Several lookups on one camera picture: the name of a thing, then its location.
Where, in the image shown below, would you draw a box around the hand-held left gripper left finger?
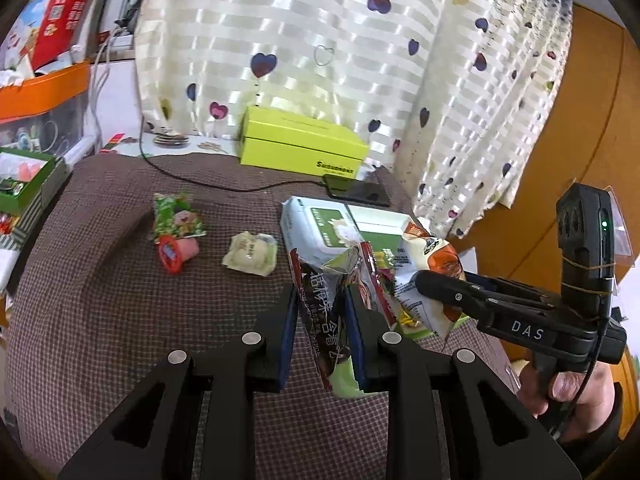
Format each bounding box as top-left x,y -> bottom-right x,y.
57,282 -> 301,480

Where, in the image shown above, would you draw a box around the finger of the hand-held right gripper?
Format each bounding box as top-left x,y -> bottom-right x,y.
465,272 -> 561,311
414,270 -> 506,333

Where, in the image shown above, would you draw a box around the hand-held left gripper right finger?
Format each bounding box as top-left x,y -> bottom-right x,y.
345,282 -> 583,480

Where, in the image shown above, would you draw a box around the orange white snack packet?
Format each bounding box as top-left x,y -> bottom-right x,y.
395,217 -> 468,341

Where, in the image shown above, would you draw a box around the dark pastry packet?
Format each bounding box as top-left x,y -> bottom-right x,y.
287,242 -> 373,401

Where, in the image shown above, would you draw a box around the red snack packet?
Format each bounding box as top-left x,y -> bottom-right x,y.
357,241 -> 401,331

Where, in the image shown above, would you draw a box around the pale green pastry packet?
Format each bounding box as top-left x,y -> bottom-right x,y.
221,231 -> 278,277

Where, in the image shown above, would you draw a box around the pink jelly cup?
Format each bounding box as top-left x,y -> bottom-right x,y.
157,237 -> 200,276

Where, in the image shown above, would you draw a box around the green cartoon snack packet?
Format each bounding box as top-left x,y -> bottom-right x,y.
151,192 -> 208,241

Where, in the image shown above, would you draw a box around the person's right forearm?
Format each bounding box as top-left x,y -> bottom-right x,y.
555,385 -> 631,458

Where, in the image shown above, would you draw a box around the person's right hand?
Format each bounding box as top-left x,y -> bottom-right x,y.
517,359 -> 617,436

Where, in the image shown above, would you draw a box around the white green wet wipes pack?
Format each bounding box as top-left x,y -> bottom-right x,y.
280,195 -> 363,266

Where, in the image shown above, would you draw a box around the black smartphone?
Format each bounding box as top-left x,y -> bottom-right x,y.
322,174 -> 392,207

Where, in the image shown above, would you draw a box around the brown checked tablecloth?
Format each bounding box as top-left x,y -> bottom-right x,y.
0,152 -> 516,480

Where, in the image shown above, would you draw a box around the wooden cabinet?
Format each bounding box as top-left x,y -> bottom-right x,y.
480,0 -> 640,361

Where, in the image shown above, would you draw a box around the closed lime green box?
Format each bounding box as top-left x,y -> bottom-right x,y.
239,106 -> 371,181

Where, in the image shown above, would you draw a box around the heart print striped curtain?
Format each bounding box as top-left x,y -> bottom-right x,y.
132,0 -> 576,241

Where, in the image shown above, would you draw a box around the white flat box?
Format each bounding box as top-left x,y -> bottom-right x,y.
0,245 -> 31,293

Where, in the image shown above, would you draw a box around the green striped gift box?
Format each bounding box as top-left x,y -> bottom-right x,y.
0,147 -> 68,251

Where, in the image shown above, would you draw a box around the clear storage bin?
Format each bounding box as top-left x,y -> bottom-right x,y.
0,95 -> 88,158

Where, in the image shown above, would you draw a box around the orange cardboard box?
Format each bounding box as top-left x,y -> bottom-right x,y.
0,60 -> 92,126

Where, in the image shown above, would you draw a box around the red gift bag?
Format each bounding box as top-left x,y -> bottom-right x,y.
30,0 -> 108,71

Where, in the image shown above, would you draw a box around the colourful paper bag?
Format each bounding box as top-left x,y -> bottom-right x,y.
0,0 -> 51,71

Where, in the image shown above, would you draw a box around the black charging cable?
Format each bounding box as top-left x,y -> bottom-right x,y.
139,115 -> 331,193

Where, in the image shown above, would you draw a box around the white cables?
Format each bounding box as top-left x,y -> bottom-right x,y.
80,30 -> 131,156

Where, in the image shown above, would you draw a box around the dark window frame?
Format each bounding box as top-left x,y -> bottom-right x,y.
92,0 -> 161,51

